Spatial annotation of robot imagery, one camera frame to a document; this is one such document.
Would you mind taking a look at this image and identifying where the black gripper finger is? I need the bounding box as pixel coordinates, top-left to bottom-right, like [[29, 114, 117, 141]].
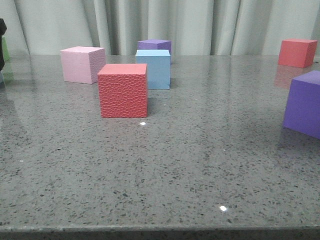
[[0, 18, 7, 70]]

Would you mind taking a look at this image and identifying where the light blue textured cube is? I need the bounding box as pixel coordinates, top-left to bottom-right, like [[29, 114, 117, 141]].
[[0, 71, 4, 84]]

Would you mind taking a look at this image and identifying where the light blue smooth cube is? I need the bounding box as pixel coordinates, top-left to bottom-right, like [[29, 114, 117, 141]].
[[135, 49, 171, 90]]

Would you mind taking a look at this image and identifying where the green foam cube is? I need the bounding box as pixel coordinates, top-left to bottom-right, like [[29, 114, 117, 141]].
[[2, 36, 10, 62]]

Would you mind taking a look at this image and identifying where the grey-green curtain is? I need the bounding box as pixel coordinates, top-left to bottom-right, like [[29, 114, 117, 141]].
[[0, 0, 320, 56]]

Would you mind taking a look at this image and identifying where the pink foam cube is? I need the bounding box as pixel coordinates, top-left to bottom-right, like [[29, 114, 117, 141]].
[[60, 46, 106, 84]]

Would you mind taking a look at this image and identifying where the red textured foam cube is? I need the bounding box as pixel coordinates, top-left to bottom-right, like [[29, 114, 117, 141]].
[[97, 63, 148, 118]]

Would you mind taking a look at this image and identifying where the purple foam cube at back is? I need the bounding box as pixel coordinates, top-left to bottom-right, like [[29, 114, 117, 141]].
[[135, 39, 172, 64]]

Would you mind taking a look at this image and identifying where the purple foam cube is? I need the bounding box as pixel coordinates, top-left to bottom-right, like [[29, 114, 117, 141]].
[[283, 70, 320, 139], [135, 39, 172, 64]]

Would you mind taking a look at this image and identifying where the red foam cube far right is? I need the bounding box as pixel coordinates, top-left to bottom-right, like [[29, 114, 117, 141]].
[[278, 38, 318, 68]]

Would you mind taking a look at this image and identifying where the purple foam cube near right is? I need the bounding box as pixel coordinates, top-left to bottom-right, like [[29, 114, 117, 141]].
[[283, 70, 320, 139]]

